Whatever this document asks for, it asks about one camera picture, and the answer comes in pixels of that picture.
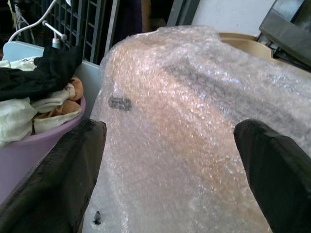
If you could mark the dark grey box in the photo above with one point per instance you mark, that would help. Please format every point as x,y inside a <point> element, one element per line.
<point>286,31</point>

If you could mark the pale blue plastic tub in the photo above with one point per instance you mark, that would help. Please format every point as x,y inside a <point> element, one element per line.
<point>91,80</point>

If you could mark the orange cloth garment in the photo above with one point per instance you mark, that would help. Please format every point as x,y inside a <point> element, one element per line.
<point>75,92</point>

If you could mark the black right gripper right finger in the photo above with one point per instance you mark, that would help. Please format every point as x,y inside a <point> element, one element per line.
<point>279,174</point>

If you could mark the purple plastic laundry basin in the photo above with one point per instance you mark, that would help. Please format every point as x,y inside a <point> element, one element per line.
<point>22,155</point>

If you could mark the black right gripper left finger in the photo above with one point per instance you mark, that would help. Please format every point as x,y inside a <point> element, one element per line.
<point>56,174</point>

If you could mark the white cloth garment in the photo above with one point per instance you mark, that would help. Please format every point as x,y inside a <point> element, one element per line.
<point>17,116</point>

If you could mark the clear bubble wrap sheet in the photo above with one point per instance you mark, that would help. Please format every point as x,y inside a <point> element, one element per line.
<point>175,126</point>

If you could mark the black garment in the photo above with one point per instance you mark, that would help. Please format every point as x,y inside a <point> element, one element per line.
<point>36,75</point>

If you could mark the white clothes hanger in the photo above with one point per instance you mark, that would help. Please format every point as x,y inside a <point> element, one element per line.
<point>34,24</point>

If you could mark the cream printed garment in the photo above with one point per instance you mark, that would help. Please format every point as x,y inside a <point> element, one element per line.
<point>19,64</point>

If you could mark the dark metal window grille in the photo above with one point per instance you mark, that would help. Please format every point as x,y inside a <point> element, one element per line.
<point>80,26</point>

